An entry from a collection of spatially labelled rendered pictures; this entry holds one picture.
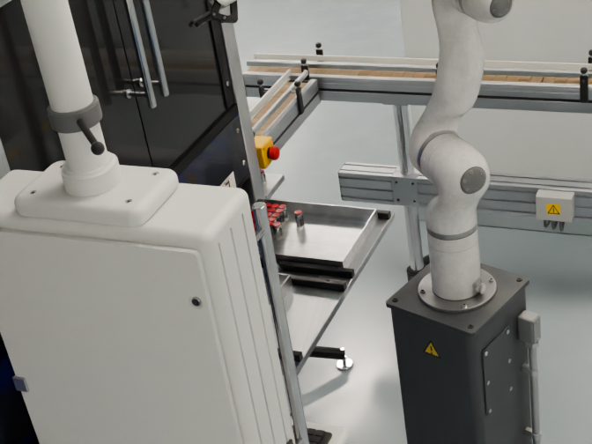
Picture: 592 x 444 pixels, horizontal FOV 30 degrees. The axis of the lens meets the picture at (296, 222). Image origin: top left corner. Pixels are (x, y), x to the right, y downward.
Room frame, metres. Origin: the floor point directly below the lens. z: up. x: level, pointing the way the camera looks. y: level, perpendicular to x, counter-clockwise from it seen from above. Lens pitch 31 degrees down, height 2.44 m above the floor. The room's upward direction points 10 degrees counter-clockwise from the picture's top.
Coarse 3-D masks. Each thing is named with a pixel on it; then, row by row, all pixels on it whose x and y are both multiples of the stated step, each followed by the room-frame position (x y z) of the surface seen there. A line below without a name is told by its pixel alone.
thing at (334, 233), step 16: (288, 208) 2.69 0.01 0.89; (304, 208) 2.66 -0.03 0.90; (320, 208) 2.64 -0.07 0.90; (336, 208) 2.62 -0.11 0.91; (352, 208) 2.59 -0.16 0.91; (368, 208) 2.57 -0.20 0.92; (288, 224) 2.62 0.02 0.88; (304, 224) 2.60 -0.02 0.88; (320, 224) 2.59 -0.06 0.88; (336, 224) 2.58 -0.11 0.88; (352, 224) 2.56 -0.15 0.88; (368, 224) 2.51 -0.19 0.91; (272, 240) 2.54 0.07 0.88; (288, 240) 2.53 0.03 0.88; (304, 240) 2.52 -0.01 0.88; (320, 240) 2.50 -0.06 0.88; (336, 240) 2.49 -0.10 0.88; (352, 240) 2.48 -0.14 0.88; (288, 256) 2.41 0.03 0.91; (304, 256) 2.39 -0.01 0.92; (320, 256) 2.43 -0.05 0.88; (336, 256) 2.41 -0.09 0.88; (352, 256) 2.39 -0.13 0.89
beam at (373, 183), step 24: (360, 168) 3.48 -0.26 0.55; (384, 168) 3.45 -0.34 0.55; (360, 192) 3.44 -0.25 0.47; (384, 192) 3.40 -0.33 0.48; (408, 192) 3.36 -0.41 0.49; (432, 192) 3.32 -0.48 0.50; (504, 192) 3.20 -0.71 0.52; (528, 192) 3.16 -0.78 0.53; (576, 192) 3.08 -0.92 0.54; (528, 216) 3.16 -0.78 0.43; (576, 216) 3.09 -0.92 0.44
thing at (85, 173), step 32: (32, 0) 1.65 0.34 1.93; (64, 0) 1.67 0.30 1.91; (32, 32) 1.66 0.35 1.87; (64, 32) 1.65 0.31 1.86; (64, 64) 1.65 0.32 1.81; (64, 96) 1.65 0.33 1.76; (96, 96) 1.70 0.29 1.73; (64, 128) 1.64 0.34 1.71; (96, 128) 1.66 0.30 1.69; (96, 160) 1.65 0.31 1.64; (96, 192) 1.63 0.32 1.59
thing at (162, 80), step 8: (144, 0) 2.35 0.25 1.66; (144, 8) 2.35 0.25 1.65; (144, 16) 2.35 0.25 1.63; (144, 24) 2.36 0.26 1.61; (152, 24) 2.36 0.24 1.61; (152, 32) 2.35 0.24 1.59; (152, 40) 2.35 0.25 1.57; (152, 48) 2.35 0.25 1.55; (152, 56) 2.36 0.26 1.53; (160, 56) 2.36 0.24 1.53; (160, 64) 2.35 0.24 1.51; (160, 72) 2.35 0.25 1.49; (152, 80) 2.37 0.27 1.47; (160, 80) 2.35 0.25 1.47; (160, 88) 2.36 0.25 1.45
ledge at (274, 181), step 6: (270, 174) 2.92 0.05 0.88; (276, 174) 2.92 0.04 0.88; (282, 174) 2.91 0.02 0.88; (270, 180) 2.89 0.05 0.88; (276, 180) 2.89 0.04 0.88; (282, 180) 2.90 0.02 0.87; (264, 186) 2.86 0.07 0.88; (270, 186) 2.85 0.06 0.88; (276, 186) 2.86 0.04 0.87; (264, 192) 2.82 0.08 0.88; (270, 192) 2.83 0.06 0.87
